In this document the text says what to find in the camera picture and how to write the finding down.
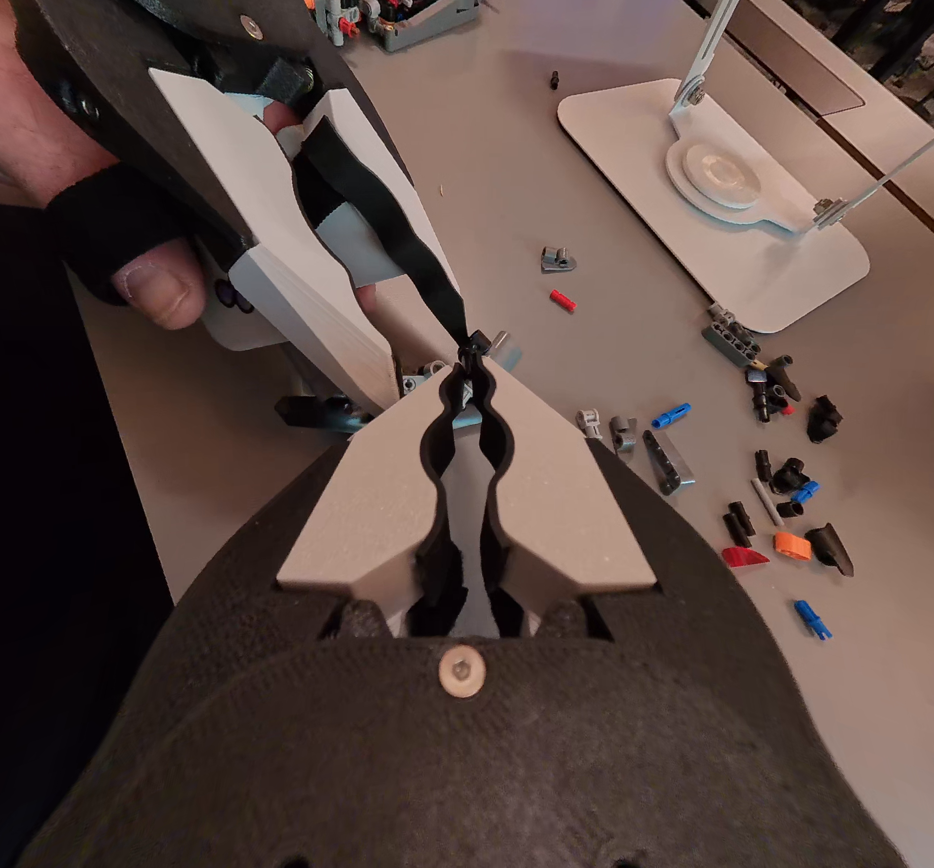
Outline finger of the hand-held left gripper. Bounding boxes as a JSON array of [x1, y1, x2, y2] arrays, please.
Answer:
[[148, 67, 401, 415], [301, 89, 470, 347]]

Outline black chair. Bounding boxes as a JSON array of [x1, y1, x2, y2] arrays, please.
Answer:
[[759, 0, 934, 88]]

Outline lego pieces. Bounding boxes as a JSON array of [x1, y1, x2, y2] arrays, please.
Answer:
[[575, 302, 856, 643]]

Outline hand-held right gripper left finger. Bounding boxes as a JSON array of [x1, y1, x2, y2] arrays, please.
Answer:
[[274, 364, 461, 588]]

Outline pale stand bracket with disc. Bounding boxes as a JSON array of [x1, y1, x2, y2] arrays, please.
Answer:
[[665, 105, 829, 234]]

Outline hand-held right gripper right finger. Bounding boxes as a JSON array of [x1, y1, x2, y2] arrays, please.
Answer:
[[473, 359, 659, 593]]

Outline person's left hand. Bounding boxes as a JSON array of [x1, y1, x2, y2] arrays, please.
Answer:
[[0, 0, 209, 332]]

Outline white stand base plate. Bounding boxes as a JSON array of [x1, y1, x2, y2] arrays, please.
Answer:
[[557, 77, 871, 335]]

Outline grey black lego assembly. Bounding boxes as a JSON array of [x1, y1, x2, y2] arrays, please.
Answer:
[[273, 328, 525, 438]]

